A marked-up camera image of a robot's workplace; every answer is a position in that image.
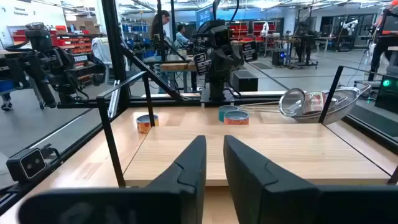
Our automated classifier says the silver metal bar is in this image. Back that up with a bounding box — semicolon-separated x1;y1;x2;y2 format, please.
108;79;121;119

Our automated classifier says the yellow pineapple rings can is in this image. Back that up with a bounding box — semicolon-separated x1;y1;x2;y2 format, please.
136;114;160;134

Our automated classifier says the black table rig frame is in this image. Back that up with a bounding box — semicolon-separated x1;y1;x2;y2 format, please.
0;0;398;215

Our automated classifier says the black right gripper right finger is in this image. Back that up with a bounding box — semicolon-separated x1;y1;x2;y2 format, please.
223;136;398;224

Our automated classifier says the orange green mandarin oranges can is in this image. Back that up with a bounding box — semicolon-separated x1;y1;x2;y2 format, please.
223;110;250;126

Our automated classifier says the black device with green light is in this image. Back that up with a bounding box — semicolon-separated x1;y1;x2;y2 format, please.
374;74;398;114

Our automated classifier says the person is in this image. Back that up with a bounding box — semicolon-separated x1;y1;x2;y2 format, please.
174;24;190;47
150;9;171;41

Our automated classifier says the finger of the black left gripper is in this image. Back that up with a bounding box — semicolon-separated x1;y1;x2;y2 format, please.
193;52;212;76
241;40;258;63

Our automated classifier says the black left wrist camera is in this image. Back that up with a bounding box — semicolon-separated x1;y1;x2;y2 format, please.
203;19;233;48

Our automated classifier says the black metal wooden shelf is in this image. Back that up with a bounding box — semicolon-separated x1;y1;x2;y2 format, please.
96;65;398;187

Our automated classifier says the black table-level camera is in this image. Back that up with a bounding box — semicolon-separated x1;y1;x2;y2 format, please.
6;147;47;183

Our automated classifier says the cream red juicy can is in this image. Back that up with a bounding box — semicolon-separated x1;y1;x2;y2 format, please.
303;91;326;115

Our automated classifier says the blue screen monitor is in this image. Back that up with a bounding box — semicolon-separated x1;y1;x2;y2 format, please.
195;3;215;29

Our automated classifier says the teal tuna fish can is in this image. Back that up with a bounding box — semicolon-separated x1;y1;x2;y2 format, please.
218;105;240;123

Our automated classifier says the metal bowl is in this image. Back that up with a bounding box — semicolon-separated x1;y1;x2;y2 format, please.
292;83;373;126

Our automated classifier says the black box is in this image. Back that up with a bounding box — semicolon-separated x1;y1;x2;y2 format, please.
231;70;259;93

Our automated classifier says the red parts bins rack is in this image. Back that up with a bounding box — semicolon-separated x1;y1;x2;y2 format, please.
12;26;94;57

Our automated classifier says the metal mesh strainer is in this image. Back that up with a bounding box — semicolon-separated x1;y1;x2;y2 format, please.
238;88;307;118

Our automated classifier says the wooden background table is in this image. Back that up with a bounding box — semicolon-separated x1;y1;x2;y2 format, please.
160;60;200;93

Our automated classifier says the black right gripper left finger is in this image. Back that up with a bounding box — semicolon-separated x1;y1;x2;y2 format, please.
17;135;208;224

